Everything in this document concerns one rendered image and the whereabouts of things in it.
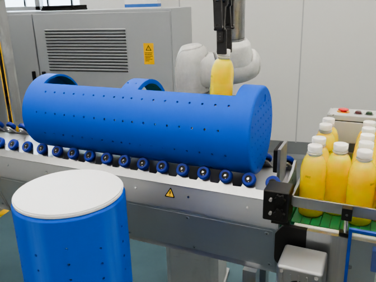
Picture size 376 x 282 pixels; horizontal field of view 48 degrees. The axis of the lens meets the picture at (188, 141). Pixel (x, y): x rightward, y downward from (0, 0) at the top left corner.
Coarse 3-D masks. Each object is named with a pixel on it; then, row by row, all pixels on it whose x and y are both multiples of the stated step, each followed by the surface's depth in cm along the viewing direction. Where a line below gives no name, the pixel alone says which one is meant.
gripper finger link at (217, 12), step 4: (220, 0) 117; (216, 4) 118; (220, 4) 118; (216, 8) 119; (220, 8) 118; (216, 12) 119; (220, 12) 119; (216, 16) 120; (220, 16) 119; (216, 20) 120; (220, 20) 119; (216, 24) 121; (220, 24) 120; (216, 28) 121; (220, 28) 120
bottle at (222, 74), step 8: (216, 64) 127; (224, 64) 126; (232, 64) 128; (216, 72) 127; (224, 72) 126; (232, 72) 128; (216, 80) 128; (224, 80) 127; (232, 80) 129; (216, 88) 129; (224, 88) 128; (232, 88) 130
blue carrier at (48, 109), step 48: (48, 96) 152; (96, 96) 144; (144, 96) 137; (192, 96) 131; (240, 96) 126; (48, 144) 164; (96, 144) 148; (144, 144) 138; (192, 144) 130; (240, 144) 123
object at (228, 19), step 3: (231, 0) 124; (228, 3) 124; (231, 3) 124; (228, 6) 124; (228, 9) 125; (228, 12) 125; (228, 15) 126; (231, 15) 126; (225, 18) 127; (228, 18) 126; (231, 18) 127; (225, 21) 127; (228, 21) 127; (231, 21) 127; (225, 24) 128; (231, 24) 127; (231, 27) 127
